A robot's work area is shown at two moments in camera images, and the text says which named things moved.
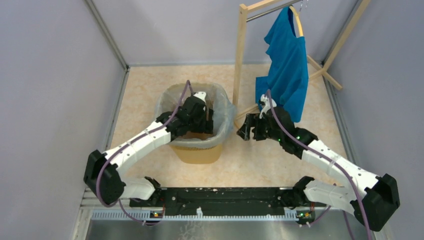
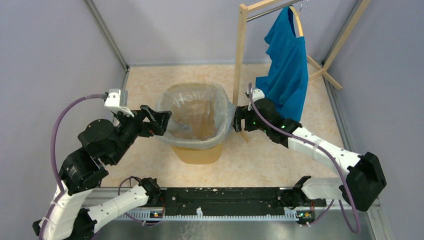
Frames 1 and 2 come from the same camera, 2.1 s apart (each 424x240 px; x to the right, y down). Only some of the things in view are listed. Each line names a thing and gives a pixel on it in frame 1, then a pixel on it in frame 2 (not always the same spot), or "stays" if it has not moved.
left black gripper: (207, 126) → (149, 129)
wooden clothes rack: (243, 10) stays
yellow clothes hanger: (299, 22) stays
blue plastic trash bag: (224, 110) stays
